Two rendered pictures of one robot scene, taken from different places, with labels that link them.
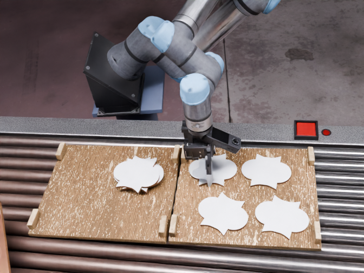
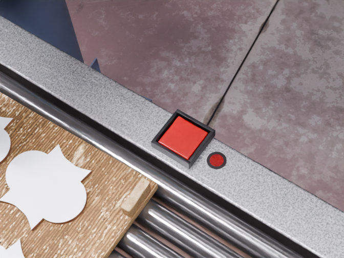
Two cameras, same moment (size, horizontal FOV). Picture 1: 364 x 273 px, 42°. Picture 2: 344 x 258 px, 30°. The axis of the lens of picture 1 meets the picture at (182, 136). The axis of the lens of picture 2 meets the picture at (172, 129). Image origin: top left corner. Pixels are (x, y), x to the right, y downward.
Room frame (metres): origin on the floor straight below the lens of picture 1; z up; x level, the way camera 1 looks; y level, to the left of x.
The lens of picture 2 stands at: (0.57, -0.62, 1.83)
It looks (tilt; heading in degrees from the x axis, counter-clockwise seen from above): 59 degrees down; 26
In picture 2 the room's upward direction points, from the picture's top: 7 degrees counter-clockwise
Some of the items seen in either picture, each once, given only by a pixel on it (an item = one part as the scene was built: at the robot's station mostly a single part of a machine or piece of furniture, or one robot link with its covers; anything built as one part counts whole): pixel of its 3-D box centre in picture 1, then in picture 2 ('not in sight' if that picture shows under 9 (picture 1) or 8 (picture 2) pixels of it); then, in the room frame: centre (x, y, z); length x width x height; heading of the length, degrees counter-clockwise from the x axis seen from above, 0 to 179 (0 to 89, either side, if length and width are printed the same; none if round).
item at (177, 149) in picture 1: (176, 154); not in sight; (1.01, 0.03, 0.95); 0.06 x 0.02 x 0.03; 166
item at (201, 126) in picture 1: (198, 119); not in sight; (0.93, -0.05, 1.16); 0.08 x 0.08 x 0.05
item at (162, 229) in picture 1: (163, 226); not in sight; (0.75, 0.09, 0.95); 0.06 x 0.02 x 0.03; 166
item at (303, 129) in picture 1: (305, 130); (183, 138); (1.04, -0.41, 0.92); 0.06 x 0.06 x 0.01; 75
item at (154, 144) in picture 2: (305, 130); (183, 138); (1.04, -0.41, 0.92); 0.08 x 0.08 x 0.02; 75
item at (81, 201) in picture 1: (109, 189); not in sight; (0.92, 0.25, 0.93); 0.41 x 0.35 x 0.02; 76
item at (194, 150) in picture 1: (199, 138); not in sight; (0.93, -0.05, 1.08); 0.09 x 0.08 x 0.12; 77
